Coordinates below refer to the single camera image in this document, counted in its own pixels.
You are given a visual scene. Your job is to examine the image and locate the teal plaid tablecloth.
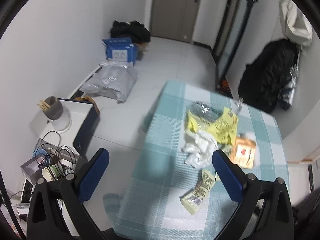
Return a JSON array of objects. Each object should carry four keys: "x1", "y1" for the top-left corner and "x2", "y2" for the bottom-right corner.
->
[{"x1": 103, "y1": 80, "x2": 289, "y2": 239}]

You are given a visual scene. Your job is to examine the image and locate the grey courier bag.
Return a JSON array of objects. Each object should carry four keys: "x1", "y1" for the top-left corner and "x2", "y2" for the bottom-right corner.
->
[{"x1": 80, "y1": 61, "x2": 138, "y2": 103}]

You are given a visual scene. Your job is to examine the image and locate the white navy box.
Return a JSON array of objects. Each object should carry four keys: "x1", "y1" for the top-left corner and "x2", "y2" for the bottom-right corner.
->
[{"x1": 29, "y1": 99, "x2": 99, "y2": 158}]

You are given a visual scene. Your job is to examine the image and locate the silver folded umbrella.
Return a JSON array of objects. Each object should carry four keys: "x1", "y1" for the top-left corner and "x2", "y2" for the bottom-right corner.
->
[{"x1": 278, "y1": 64, "x2": 299, "y2": 111}]

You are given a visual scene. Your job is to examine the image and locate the blue cardboard box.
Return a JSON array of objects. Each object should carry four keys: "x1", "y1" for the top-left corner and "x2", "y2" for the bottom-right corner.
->
[{"x1": 102, "y1": 37, "x2": 138, "y2": 66}]

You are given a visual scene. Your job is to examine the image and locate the brown heart sachet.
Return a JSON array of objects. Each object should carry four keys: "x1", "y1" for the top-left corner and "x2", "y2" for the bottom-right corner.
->
[{"x1": 229, "y1": 137, "x2": 255, "y2": 169}]

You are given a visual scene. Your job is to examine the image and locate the yellow snack wrapper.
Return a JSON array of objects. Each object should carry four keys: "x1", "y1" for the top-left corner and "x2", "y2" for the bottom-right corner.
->
[{"x1": 185, "y1": 101, "x2": 239, "y2": 145}]

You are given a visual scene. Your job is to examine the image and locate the paper cup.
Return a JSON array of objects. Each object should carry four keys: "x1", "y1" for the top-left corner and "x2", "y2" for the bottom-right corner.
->
[{"x1": 41, "y1": 164, "x2": 64, "y2": 182}]

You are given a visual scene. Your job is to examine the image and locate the black framed glass door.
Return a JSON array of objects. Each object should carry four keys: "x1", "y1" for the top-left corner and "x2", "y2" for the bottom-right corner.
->
[{"x1": 212, "y1": 0, "x2": 258, "y2": 90}]

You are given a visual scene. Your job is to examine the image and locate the grey door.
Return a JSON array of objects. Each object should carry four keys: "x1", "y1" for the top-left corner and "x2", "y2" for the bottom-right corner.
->
[{"x1": 150, "y1": 0, "x2": 201, "y2": 43}]

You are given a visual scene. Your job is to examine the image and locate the grey cup with sticks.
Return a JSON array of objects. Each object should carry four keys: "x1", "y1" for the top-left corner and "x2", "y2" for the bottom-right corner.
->
[{"x1": 37, "y1": 96, "x2": 72, "y2": 133}]

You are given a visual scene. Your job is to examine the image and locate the small pale green wrapper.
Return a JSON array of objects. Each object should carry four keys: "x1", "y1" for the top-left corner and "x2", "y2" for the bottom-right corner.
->
[{"x1": 180, "y1": 170, "x2": 216, "y2": 215}]

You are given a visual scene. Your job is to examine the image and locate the white tissue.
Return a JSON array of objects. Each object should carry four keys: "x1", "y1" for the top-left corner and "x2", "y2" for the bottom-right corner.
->
[{"x1": 181, "y1": 130, "x2": 219, "y2": 168}]

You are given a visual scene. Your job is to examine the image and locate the white shoulder bag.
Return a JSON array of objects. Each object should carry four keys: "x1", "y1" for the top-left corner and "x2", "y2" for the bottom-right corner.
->
[{"x1": 279, "y1": 0, "x2": 313, "y2": 47}]

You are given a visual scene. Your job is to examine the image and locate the black cables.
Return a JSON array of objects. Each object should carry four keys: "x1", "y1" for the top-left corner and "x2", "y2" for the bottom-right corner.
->
[{"x1": 35, "y1": 129, "x2": 81, "y2": 176}]

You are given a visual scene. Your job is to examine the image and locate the black clothes pile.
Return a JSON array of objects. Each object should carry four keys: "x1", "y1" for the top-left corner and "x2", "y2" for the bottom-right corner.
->
[{"x1": 110, "y1": 21, "x2": 151, "y2": 43}]

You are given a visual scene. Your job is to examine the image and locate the black jacket hanging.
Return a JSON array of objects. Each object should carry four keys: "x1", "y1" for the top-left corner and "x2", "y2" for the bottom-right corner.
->
[{"x1": 238, "y1": 38, "x2": 298, "y2": 113}]

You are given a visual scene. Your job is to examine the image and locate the clear plastic wrapper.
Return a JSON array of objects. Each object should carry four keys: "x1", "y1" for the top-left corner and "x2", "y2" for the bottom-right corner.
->
[{"x1": 234, "y1": 98, "x2": 244, "y2": 115}]

